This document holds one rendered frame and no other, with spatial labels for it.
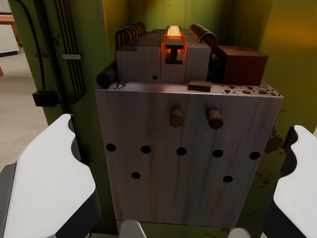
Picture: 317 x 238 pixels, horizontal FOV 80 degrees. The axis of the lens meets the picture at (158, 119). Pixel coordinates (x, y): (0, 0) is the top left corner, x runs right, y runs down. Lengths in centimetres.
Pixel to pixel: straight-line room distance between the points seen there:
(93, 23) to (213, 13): 51
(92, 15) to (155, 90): 30
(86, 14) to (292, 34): 54
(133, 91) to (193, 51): 15
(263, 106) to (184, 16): 58
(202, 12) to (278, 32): 37
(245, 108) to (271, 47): 25
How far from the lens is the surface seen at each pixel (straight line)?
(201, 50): 43
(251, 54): 47
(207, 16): 91
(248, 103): 43
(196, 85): 40
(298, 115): 75
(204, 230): 72
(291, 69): 67
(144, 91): 39
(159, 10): 90
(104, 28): 59
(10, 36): 610
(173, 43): 33
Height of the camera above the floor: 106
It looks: 30 degrees down
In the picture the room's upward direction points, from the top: 1 degrees clockwise
